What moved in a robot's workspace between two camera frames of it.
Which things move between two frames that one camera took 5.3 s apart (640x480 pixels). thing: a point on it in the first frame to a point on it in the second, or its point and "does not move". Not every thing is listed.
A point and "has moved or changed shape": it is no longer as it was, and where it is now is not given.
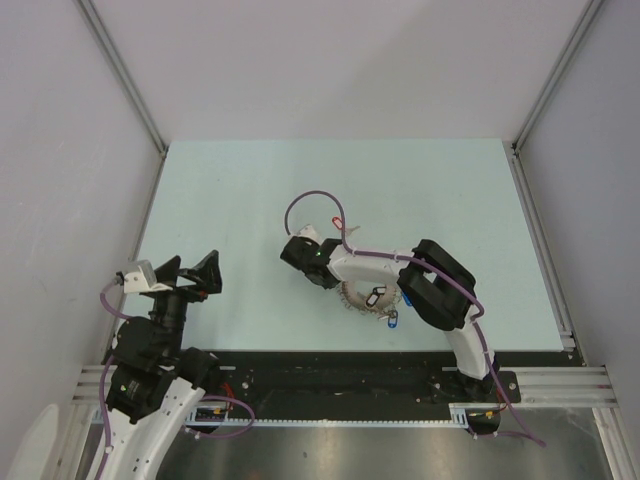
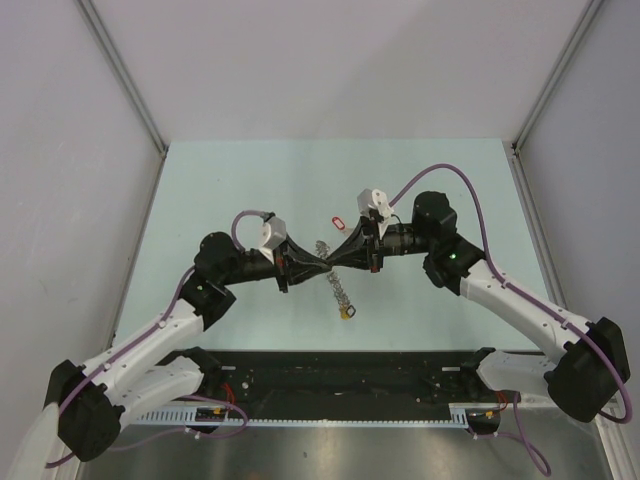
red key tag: x=337 y=222 does not move
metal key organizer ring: x=346 y=294 has moved or changed shape
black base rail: x=351 y=386 does not move
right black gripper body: x=329 y=284 to x=374 y=246
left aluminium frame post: x=122 y=73 does not move
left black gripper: x=206 y=274 to x=293 y=265
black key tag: x=376 y=293 to x=354 y=311
